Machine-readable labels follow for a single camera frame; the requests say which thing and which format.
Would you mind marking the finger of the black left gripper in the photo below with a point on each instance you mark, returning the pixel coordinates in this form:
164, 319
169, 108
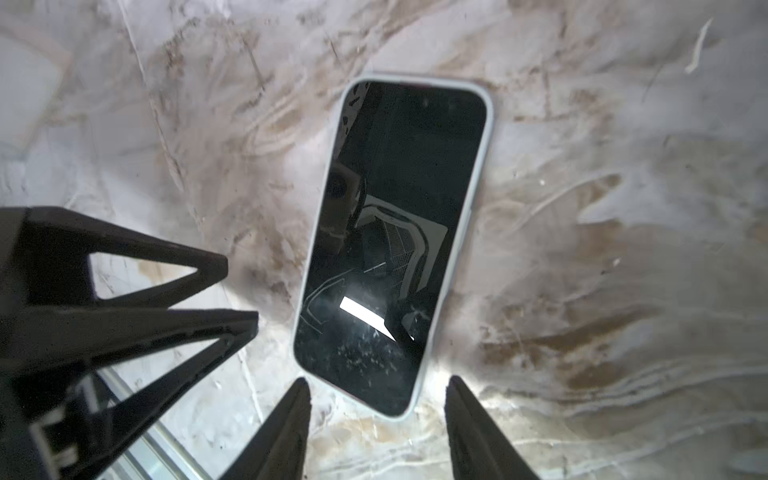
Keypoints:
80, 386
77, 260

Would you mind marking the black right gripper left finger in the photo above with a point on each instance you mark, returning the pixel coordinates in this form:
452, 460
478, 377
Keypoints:
278, 450

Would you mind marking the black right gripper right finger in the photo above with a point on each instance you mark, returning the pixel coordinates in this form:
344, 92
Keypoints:
478, 448

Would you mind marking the black smartphone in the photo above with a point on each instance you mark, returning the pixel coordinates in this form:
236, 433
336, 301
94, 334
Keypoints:
402, 172

